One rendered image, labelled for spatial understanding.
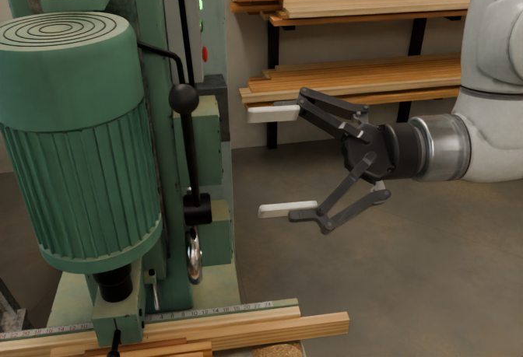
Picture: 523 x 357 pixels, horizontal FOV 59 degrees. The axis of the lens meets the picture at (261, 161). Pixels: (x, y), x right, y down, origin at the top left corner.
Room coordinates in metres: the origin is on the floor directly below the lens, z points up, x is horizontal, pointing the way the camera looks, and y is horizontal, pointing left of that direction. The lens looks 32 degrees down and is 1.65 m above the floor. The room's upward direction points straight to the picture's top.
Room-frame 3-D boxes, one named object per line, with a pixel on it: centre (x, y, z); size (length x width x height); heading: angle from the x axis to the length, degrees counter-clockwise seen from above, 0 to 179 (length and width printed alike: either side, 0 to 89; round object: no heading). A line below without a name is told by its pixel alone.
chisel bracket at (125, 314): (0.55, 0.24, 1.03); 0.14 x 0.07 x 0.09; 9
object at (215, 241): (0.74, 0.11, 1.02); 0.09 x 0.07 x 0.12; 99
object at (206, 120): (0.77, 0.12, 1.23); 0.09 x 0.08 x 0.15; 9
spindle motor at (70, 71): (0.53, 0.24, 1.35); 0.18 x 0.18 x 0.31
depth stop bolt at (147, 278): (0.60, 0.20, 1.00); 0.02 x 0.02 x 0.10; 9
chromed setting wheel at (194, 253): (0.68, 0.13, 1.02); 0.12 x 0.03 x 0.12; 9
